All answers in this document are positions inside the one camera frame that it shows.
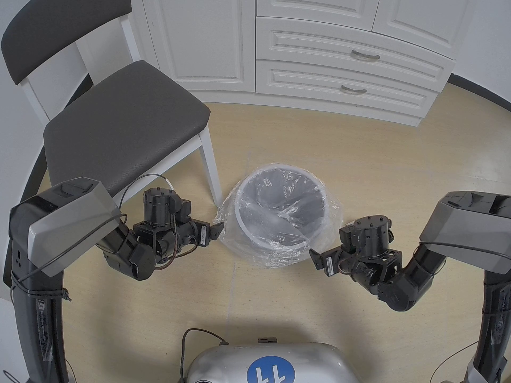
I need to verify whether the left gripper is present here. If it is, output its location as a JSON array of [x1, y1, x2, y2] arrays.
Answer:
[[175, 220, 211, 255]]

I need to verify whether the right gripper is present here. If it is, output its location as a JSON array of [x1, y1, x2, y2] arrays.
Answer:
[[319, 249, 361, 279]]

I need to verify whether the clear plastic bag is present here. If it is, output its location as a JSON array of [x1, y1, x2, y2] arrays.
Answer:
[[213, 164, 345, 269]]

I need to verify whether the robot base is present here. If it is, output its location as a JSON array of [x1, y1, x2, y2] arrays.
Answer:
[[188, 338, 354, 383]]

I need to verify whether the white trash bin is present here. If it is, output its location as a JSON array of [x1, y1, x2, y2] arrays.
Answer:
[[233, 165, 329, 250]]

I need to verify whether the grey padded white chair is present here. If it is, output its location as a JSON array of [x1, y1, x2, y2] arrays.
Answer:
[[1, 0, 224, 208]]

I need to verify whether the white wardrobe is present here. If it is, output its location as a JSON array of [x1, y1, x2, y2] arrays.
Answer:
[[128, 0, 477, 127]]

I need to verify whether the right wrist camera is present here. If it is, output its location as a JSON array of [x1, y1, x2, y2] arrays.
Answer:
[[339, 224, 358, 253]]

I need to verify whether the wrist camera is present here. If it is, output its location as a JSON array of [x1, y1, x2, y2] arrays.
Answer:
[[339, 224, 358, 253], [176, 198, 193, 226]]

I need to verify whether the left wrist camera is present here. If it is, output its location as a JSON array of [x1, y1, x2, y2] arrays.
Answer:
[[176, 198, 193, 226]]

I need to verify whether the black cable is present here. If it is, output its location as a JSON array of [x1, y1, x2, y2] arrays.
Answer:
[[180, 328, 229, 379]]

